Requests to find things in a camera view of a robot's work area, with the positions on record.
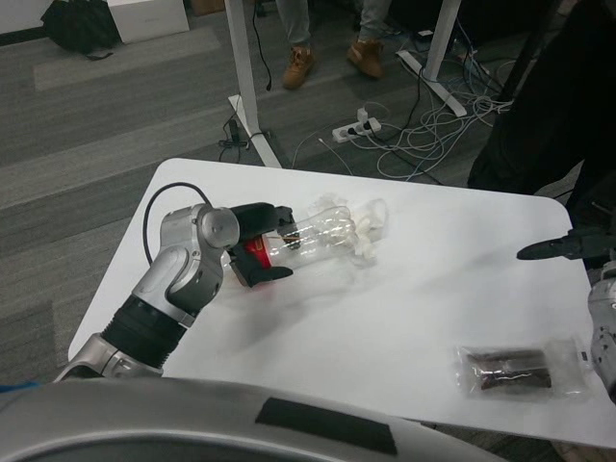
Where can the clear bottle red label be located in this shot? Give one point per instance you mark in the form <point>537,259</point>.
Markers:
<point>313,240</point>

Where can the crumpled white tissue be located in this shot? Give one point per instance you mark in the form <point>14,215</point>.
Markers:
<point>368,250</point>

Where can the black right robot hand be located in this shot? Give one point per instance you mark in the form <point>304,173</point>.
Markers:
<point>577,248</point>

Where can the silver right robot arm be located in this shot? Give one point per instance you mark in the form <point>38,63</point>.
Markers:
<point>604,308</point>

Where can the cardboard box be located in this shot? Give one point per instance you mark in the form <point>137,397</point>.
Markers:
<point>209,6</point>

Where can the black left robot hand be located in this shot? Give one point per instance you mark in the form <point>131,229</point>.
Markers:
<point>257,219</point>

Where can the white box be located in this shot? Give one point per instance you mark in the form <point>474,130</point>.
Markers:
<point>149,21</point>

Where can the white charger plug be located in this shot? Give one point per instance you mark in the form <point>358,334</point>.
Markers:
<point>362,114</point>

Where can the tan boot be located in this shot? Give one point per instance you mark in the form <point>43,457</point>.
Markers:
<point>297,69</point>
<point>367,58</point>

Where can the person in black clothes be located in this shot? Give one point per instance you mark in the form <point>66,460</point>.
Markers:
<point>529,120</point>

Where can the black power brick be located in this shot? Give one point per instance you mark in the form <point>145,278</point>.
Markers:
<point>424,34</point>

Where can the person in grey trousers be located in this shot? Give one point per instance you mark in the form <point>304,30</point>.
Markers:
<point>293,19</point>

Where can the silver robot chest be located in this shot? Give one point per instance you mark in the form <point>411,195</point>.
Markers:
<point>144,418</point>

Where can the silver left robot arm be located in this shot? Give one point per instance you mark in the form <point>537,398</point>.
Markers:
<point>183,269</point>

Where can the black bag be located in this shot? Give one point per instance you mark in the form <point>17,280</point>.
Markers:
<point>82,26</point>

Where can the white desk leg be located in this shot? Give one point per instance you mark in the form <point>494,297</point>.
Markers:
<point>440,38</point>
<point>243,72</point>

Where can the small black floor adapter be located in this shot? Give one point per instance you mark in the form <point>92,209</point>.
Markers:
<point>232,135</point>

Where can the clear packet dark contents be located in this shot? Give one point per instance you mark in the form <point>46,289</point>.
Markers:
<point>510,368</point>

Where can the white power strip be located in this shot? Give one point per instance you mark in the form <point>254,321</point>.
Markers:
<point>356,131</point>

